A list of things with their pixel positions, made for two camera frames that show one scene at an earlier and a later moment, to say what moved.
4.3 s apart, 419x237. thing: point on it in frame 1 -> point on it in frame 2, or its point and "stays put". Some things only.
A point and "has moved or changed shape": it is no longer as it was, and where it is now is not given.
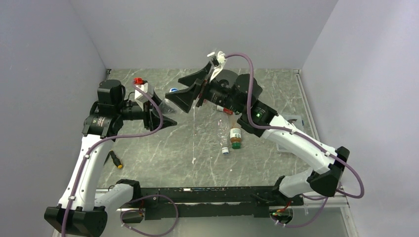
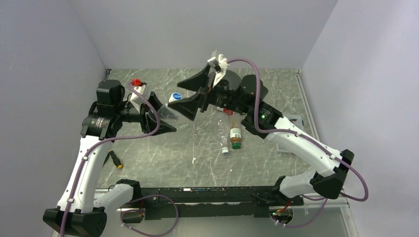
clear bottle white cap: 223,130 stays put
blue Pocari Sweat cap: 173,89 has moved or changed shape
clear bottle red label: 228,111 stays put
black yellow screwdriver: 116,161 stays put
